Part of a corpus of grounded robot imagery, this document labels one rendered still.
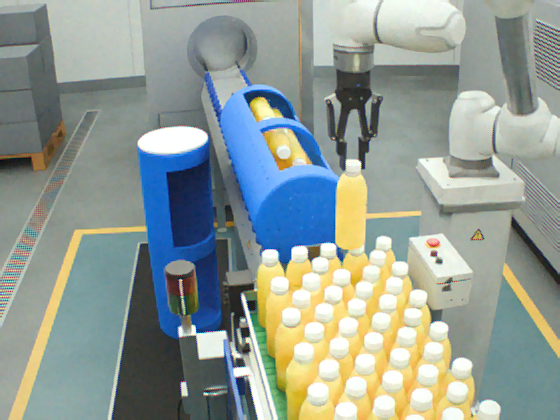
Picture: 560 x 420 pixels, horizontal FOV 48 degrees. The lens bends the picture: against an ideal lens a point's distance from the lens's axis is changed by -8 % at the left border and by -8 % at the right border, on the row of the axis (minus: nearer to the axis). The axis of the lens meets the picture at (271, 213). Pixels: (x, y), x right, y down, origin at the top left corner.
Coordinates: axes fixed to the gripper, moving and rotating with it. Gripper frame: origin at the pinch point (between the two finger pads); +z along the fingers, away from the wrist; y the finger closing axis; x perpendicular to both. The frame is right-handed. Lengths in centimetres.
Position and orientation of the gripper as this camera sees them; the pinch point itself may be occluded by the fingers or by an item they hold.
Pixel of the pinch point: (352, 154)
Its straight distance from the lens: 152.7
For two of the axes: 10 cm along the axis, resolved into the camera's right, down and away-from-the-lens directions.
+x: 1.8, 4.5, -8.7
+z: 0.3, 8.9, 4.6
